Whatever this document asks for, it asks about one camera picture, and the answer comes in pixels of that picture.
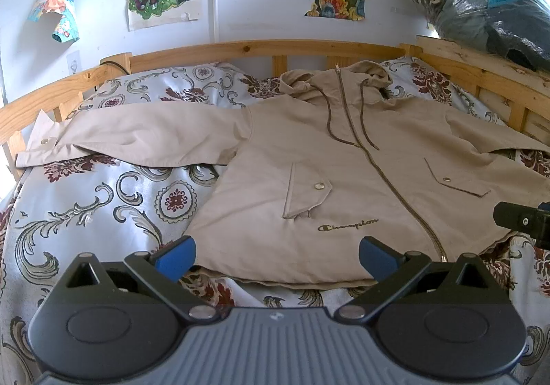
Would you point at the wooden bed frame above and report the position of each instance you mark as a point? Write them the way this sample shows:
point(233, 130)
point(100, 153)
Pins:
point(521, 96)

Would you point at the floral white bed cover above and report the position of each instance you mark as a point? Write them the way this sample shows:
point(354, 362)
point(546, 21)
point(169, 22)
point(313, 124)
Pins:
point(111, 208)

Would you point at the torn anime girl poster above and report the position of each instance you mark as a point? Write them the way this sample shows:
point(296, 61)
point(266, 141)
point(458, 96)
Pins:
point(66, 29)

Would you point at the white wall socket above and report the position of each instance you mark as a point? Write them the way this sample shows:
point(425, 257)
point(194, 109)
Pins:
point(74, 62)

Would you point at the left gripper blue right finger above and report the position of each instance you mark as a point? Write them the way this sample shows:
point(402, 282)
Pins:
point(395, 274)

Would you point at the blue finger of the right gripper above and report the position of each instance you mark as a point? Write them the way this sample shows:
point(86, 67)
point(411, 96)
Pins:
point(526, 220)

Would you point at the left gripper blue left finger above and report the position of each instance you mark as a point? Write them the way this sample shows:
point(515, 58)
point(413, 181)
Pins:
point(160, 272)

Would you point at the beige Champion hooded jacket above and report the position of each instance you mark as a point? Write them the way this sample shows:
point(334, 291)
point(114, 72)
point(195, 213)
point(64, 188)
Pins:
point(312, 170)

